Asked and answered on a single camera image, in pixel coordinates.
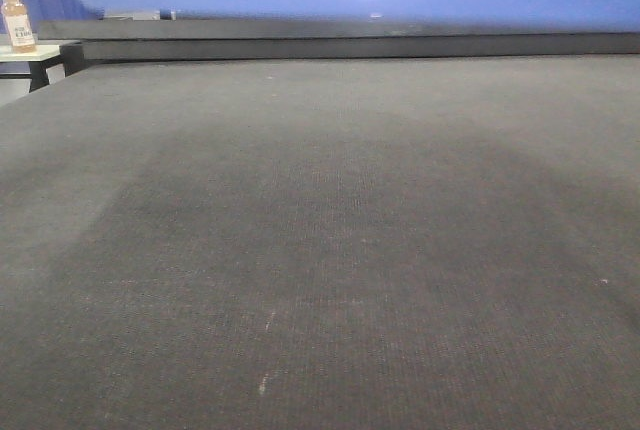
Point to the white folding side table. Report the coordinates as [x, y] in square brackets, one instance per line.
[69, 56]

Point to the blue plastic storage bin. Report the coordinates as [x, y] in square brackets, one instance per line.
[40, 10]

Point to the orange drink bottle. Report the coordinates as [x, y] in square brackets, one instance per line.
[18, 26]

